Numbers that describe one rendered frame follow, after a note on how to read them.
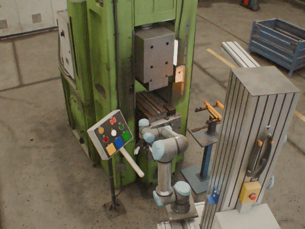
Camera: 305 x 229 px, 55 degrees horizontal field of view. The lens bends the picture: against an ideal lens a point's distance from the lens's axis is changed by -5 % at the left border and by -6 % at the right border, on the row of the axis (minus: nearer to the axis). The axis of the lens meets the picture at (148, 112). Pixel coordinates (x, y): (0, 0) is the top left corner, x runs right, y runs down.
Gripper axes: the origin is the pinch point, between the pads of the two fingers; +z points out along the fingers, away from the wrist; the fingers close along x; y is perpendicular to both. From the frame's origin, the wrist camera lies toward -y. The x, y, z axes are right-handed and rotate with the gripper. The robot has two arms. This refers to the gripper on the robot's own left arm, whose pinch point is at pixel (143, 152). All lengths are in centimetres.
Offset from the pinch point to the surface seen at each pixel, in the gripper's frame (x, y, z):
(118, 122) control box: -18.0, -19.8, -19.4
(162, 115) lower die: 26, -47, -2
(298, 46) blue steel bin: 324, -255, 32
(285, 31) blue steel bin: 364, -359, 45
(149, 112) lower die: 14, -48, -5
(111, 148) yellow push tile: -25.8, -1.3, -8.2
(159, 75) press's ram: 22, -45, -47
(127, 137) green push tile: -11.8, -14.5, -6.8
